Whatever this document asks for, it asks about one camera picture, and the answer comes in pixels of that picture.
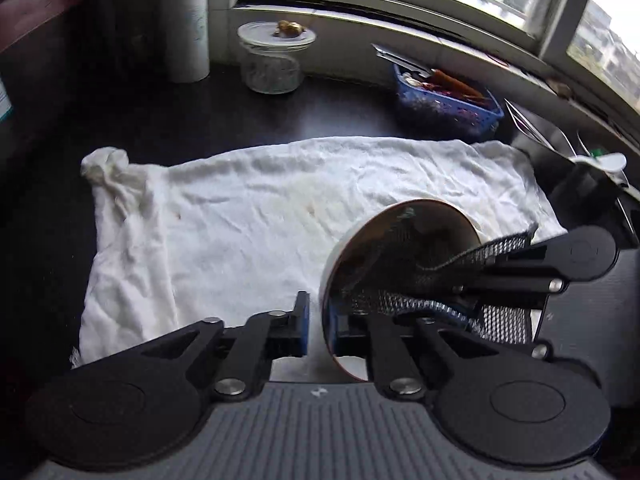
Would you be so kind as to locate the white paper towel roll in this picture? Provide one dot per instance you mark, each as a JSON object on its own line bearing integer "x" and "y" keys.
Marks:
{"x": 185, "y": 25}

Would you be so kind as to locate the shiny metal container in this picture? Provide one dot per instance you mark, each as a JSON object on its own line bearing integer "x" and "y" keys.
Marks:
{"x": 550, "y": 130}

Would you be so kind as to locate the white cloth towel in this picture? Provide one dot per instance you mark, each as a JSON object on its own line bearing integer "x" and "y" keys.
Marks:
{"x": 240, "y": 210}

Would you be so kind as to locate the brown lump on sill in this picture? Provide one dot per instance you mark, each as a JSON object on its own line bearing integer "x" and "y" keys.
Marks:
{"x": 560, "y": 88}

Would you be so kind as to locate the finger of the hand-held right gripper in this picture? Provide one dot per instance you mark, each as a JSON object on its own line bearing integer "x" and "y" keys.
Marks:
{"x": 539, "y": 351}
{"x": 525, "y": 286}

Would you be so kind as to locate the orange packet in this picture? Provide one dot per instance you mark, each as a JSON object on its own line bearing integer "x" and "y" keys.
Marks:
{"x": 457, "y": 85}

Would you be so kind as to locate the white plastic spoon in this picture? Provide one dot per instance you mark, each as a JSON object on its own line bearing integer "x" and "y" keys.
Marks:
{"x": 602, "y": 161}

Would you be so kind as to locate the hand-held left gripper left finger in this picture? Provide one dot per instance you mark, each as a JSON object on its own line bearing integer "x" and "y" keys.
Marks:
{"x": 301, "y": 327}

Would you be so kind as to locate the black mesh basket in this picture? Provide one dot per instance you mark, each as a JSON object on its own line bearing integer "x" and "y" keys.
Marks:
{"x": 400, "y": 260}

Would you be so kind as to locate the blue plastic basket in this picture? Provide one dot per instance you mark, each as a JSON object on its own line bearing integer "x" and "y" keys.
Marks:
{"x": 445, "y": 107}

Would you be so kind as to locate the blue and white sticker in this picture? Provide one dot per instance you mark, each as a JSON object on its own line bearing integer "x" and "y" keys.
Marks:
{"x": 4, "y": 100}

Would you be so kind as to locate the silver grey flat packet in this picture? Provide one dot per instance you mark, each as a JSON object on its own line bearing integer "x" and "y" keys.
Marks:
{"x": 400, "y": 60}

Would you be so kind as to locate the window with grey frame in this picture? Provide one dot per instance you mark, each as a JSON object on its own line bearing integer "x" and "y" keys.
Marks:
{"x": 555, "y": 20}

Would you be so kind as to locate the glass jar with lid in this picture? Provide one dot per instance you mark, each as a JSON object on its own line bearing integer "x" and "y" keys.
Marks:
{"x": 270, "y": 65}

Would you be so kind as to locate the dark red cabinet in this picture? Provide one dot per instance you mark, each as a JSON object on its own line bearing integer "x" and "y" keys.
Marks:
{"x": 35, "y": 10}

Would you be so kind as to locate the small brown lump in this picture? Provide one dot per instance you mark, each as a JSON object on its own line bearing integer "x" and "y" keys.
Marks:
{"x": 288, "y": 28}

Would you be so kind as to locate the brown and white bowl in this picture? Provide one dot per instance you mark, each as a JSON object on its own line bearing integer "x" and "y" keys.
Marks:
{"x": 380, "y": 240}

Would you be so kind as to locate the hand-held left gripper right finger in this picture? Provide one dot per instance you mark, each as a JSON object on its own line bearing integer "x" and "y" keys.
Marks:
{"x": 390, "y": 350}

